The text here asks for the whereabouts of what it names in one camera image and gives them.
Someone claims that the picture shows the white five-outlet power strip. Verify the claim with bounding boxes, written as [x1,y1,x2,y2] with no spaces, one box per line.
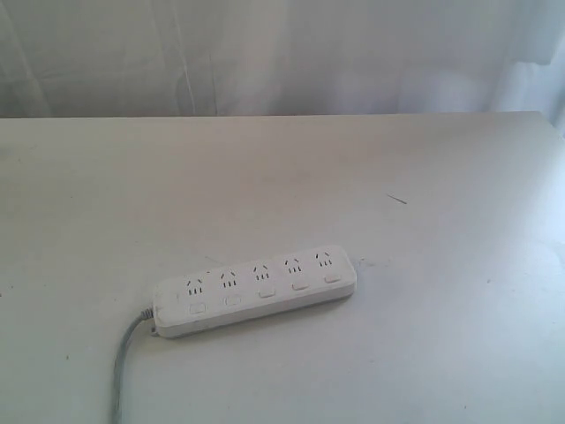
[152,245,358,338]

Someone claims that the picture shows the white backdrop curtain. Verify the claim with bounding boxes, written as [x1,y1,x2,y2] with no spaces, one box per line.
[1,1,564,129]

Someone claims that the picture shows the grey power cord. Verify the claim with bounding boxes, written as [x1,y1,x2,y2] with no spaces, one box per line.
[110,307,155,424]

